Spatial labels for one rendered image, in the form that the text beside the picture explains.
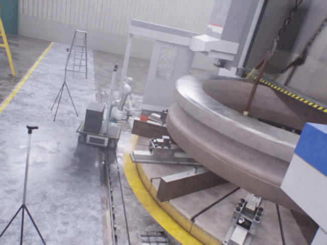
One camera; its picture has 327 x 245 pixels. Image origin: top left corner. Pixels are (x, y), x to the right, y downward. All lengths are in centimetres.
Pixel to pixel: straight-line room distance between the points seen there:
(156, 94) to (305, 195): 838
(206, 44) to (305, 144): 693
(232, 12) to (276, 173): 514
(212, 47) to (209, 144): 405
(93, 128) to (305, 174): 536
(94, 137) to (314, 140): 541
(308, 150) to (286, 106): 729
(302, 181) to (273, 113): 730
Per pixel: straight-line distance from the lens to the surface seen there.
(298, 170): 171
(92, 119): 648
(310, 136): 165
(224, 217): 498
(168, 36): 929
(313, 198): 164
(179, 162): 596
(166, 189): 468
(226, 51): 867
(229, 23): 867
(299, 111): 893
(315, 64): 776
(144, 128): 677
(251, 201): 464
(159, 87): 971
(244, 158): 475
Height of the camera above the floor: 305
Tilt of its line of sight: 20 degrees down
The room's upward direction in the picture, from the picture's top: 13 degrees clockwise
